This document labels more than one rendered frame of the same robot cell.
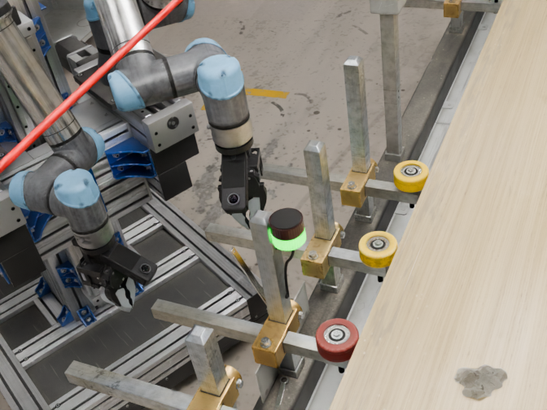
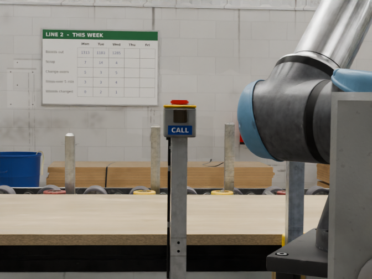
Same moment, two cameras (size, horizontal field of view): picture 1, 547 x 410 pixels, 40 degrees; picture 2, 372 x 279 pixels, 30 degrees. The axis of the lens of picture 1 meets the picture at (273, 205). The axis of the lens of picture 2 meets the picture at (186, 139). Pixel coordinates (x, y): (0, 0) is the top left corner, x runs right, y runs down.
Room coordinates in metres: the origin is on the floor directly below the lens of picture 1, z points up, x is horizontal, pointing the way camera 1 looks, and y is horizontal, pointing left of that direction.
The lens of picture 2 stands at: (2.49, 0.93, 1.23)
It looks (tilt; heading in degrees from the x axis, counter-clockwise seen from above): 3 degrees down; 237
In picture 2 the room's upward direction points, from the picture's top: 1 degrees clockwise
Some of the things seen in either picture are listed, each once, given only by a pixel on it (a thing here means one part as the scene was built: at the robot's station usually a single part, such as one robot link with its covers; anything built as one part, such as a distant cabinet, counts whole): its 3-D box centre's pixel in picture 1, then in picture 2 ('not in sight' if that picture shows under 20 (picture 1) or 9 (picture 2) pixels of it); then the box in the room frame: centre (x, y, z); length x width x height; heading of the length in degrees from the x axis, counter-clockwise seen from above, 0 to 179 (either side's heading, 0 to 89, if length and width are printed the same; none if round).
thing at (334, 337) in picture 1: (339, 351); not in sight; (0.90, -0.07, 0.85); 0.08 x 0.08 x 0.11
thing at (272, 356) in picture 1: (279, 332); not in sight; (0.98, 0.03, 0.85); 0.13 x 0.06 x 0.05; 150
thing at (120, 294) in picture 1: (113, 299); not in sight; (1.14, 0.37, 0.86); 0.06 x 0.03 x 0.09; 60
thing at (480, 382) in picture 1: (482, 377); not in sight; (0.74, -0.29, 0.91); 0.09 x 0.07 x 0.02; 87
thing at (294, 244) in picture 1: (288, 234); not in sight; (0.98, -0.02, 1.10); 0.06 x 0.06 x 0.02
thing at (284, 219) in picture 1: (292, 262); not in sight; (0.98, -0.02, 1.03); 0.06 x 0.06 x 0.22; 60
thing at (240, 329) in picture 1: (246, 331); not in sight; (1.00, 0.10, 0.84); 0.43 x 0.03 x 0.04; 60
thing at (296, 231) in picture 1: (286, 224); not in sight; (0.98, -0.02, 1.13); 0.06 x 0.06 x 0.02
